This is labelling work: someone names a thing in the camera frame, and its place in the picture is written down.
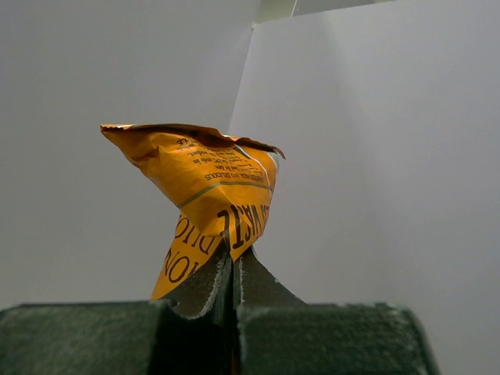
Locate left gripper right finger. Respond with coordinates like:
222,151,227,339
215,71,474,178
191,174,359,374
233,250,440,374

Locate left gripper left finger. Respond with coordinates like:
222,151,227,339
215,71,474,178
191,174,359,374
1,245,232,374

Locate orange snack bag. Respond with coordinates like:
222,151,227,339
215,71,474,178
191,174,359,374
101,123,284,300

